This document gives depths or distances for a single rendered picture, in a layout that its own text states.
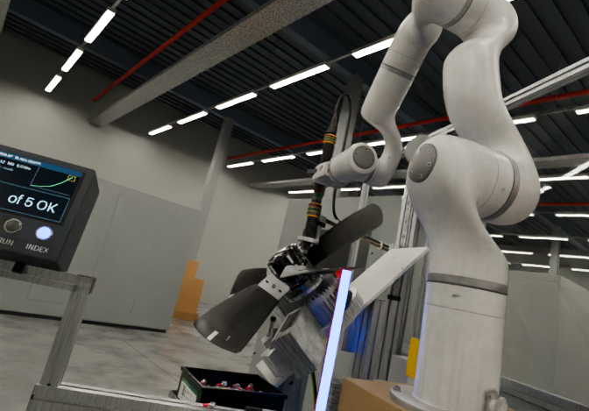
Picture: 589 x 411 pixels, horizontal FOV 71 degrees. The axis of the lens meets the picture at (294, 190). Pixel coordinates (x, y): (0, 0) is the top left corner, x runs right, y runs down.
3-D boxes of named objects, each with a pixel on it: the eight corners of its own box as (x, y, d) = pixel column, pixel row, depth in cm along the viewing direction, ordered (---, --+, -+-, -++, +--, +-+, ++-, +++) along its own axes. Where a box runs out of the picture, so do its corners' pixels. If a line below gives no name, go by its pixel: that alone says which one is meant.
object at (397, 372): (420, 387, 162) (424, 358, 165) (445, 401, 147) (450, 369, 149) (381, 380, 158) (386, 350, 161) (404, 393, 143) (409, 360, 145)
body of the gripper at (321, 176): (322, 177, 118) (309, 184, 128) (354, 187, 120) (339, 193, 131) (327, 152, 119) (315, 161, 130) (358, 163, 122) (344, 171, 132)
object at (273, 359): (274, 377, 126) (289, 360, 130) (284, 378, 121) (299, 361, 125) (259, 356, 126) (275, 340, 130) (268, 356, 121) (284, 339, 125)
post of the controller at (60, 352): (61, 383, 76) (96, 277, 81) (57, 387, 74) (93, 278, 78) (44, 380, 76) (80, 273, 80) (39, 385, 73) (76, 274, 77)
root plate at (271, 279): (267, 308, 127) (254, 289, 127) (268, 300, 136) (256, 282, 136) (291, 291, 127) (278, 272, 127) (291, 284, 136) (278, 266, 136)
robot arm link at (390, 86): (429, 84, 110) (379, 183, 120) (377, 60, 106) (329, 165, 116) (443, 90, 101) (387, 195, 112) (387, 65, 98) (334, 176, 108)
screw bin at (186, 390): (251, 401, 110) (258, 374, 111) (281, 427, 95) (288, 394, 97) (173, 395, 100) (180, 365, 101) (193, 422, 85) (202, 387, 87)
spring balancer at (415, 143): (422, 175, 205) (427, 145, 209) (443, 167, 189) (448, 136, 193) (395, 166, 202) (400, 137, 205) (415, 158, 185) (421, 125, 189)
